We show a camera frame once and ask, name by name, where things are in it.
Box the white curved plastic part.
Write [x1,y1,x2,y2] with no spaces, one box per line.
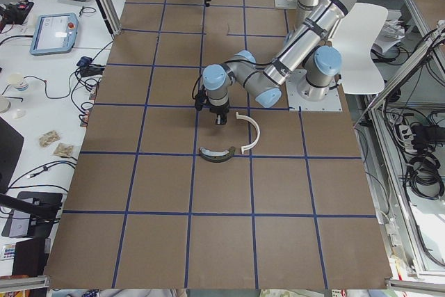
[236,111,261,154]

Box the green curved brake shoe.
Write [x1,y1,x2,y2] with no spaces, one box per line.
[199,146,236,163]

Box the white plastic chair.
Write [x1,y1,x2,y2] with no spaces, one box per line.
[332,3,388,95]

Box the near blue teach pendant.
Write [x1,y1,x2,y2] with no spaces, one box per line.
[29,13,79,56]

